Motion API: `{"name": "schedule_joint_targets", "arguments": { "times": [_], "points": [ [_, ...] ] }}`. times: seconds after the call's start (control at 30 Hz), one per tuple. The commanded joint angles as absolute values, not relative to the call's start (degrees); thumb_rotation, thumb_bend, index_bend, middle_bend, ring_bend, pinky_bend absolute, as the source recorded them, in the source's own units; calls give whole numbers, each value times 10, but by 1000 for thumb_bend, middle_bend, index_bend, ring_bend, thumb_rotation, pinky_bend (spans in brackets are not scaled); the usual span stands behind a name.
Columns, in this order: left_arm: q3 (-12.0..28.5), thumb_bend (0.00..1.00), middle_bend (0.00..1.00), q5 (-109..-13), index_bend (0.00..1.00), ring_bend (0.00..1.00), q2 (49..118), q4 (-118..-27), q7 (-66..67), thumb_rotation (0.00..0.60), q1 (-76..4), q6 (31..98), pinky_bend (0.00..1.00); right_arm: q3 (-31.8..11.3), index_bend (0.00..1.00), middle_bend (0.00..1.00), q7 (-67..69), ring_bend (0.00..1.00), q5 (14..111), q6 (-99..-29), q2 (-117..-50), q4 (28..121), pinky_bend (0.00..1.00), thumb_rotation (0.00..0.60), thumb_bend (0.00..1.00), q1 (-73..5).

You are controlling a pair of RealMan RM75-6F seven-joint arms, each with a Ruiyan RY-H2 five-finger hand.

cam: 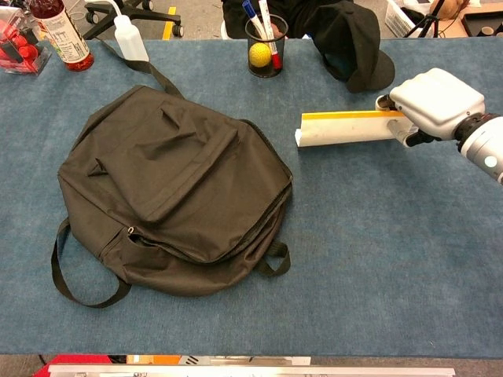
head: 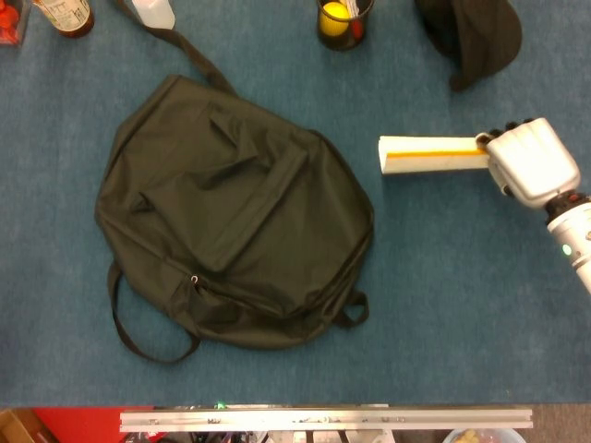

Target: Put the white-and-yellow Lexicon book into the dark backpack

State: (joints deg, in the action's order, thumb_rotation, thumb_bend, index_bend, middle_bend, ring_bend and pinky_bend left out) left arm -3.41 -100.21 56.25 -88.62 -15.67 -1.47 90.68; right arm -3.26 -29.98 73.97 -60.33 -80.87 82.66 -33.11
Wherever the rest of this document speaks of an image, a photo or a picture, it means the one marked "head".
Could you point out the clear box with red pieces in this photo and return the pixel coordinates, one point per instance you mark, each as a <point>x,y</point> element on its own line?
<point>9,27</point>

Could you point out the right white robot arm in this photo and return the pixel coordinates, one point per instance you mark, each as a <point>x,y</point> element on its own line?
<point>572,231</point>

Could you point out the yellow ball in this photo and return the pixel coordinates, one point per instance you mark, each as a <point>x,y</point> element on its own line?
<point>334,20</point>

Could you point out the aluminium profile rail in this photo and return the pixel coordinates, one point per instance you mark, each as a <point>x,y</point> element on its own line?
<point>323,420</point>

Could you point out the black fabric backpack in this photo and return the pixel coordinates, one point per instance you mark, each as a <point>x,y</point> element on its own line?
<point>231,207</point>

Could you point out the brown cardboard box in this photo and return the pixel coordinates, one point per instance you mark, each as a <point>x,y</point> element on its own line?
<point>18,429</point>

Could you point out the brown jar with label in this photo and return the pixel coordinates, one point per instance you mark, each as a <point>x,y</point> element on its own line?
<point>74,23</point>

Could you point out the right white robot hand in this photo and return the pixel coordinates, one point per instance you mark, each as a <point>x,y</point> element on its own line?
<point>531,161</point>

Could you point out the white plastic squeeze bottle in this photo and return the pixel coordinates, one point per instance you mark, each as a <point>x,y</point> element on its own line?
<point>154,14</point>

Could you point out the white book with yellow spine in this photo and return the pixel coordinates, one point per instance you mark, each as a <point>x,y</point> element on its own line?
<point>429,161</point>

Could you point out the white marker with red cap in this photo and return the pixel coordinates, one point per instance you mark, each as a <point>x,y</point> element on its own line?
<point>356,28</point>

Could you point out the pale blue bowl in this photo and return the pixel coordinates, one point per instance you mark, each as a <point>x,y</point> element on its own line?
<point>485,437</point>

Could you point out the black baseball cap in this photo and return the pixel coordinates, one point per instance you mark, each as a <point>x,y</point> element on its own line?
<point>480,41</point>

